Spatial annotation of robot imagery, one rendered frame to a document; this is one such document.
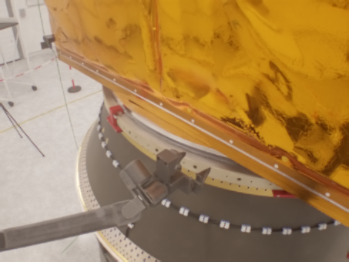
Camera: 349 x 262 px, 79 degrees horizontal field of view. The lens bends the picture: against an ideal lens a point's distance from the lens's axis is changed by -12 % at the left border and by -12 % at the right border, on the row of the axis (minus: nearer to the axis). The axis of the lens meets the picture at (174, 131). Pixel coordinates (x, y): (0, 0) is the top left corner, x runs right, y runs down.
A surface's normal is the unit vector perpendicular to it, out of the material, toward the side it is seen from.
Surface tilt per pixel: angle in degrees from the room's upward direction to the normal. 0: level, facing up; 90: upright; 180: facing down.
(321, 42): 88
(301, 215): 62
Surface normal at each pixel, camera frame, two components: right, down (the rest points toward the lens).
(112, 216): 0.06, -0.28
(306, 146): -0.69, 0.41
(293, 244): 0.04, 0.14
